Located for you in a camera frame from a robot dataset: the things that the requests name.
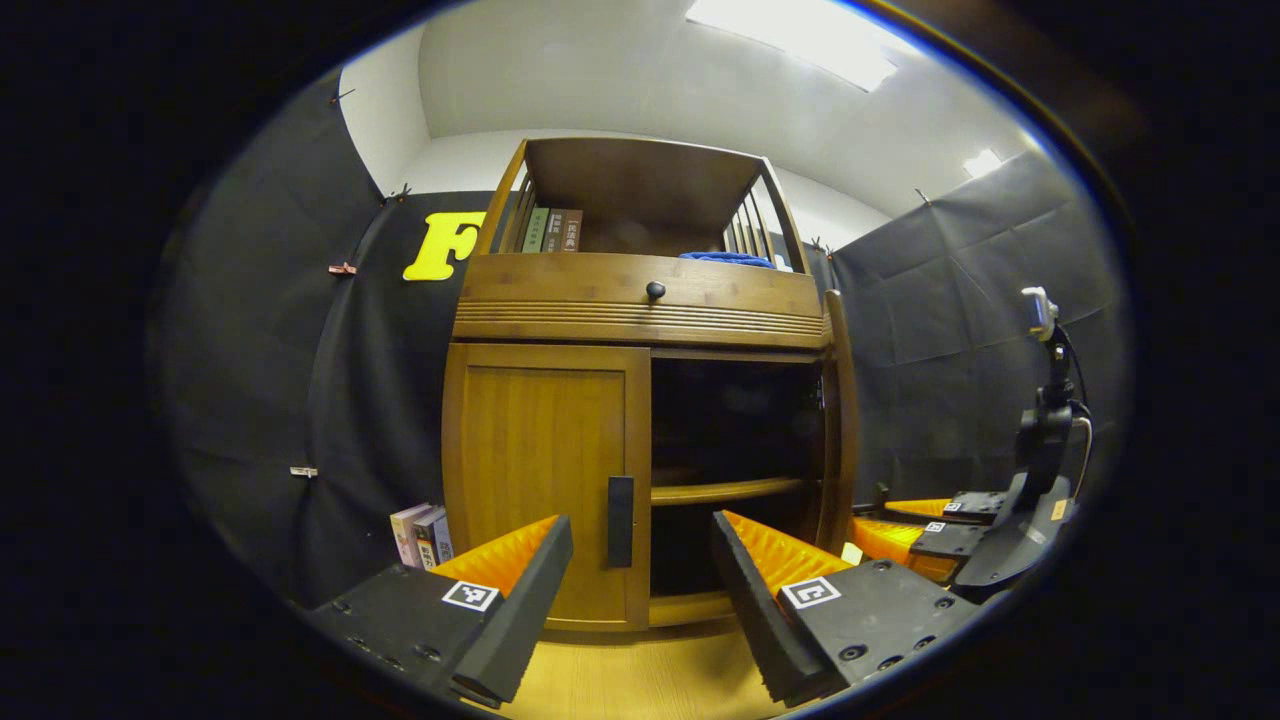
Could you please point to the black backdrop cloth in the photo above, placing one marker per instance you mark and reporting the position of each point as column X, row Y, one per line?
column 260, row 380

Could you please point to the wooden inner cabinet shelf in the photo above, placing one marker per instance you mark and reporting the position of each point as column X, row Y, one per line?
column 730, row 491

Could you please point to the ceiling light panel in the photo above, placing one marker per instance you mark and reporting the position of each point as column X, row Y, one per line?
column 800, row 40

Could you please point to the thick brown book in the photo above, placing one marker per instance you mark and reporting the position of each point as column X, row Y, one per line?
column 571, row 230

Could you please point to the thin brown book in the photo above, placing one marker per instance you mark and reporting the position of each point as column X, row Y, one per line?
column 553, row 230

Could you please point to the grey-blue book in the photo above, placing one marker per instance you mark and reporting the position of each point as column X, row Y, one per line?
column 444, row 540

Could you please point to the small ceiling light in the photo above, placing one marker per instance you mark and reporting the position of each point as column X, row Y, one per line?
column 982, row 163

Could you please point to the wooden drawer with grooves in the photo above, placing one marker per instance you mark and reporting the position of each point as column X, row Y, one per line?
column 560, row 300

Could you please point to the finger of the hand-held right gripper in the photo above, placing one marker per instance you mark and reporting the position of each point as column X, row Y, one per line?
column 975, row 507
column 945, row 540

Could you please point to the dark spine book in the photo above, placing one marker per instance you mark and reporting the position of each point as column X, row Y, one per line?
column 427, row 545

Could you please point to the blue cloth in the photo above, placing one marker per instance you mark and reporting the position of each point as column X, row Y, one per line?
column 725, row 259

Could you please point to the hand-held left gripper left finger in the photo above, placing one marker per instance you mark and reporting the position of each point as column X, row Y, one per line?
column 525, row 600

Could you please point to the green book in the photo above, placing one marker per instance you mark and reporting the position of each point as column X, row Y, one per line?
column 535, row 230

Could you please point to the pink book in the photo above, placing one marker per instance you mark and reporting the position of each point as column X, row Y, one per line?
column 403, row 535

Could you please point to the wooden shoe cabinet door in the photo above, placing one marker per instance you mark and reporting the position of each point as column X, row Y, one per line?
column 540, row 460
column 840, row 420

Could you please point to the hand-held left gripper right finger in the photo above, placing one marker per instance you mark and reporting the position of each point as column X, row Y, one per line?
column 755, row 600

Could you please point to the wooden double-door shoe cabinet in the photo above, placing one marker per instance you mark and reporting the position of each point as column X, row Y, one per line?
column 640, row 190

